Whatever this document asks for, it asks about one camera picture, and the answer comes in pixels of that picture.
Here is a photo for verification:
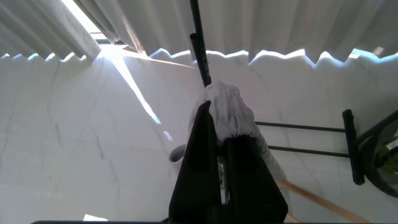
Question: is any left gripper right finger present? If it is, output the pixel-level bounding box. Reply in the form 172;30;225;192
224;135;289;222

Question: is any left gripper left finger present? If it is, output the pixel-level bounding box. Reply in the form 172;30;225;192
169;100;223;222

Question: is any white garment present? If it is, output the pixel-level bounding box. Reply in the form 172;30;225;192
169;80;292;215

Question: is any pink clothes hanger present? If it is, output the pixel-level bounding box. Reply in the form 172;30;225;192
275;179;373;223

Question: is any black clothes rack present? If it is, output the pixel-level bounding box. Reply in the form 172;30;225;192
188;0;398;186

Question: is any white curtain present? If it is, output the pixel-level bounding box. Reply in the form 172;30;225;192
0;0;102;62
73;0;398;63

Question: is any window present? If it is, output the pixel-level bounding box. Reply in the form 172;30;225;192
60;0;118;44

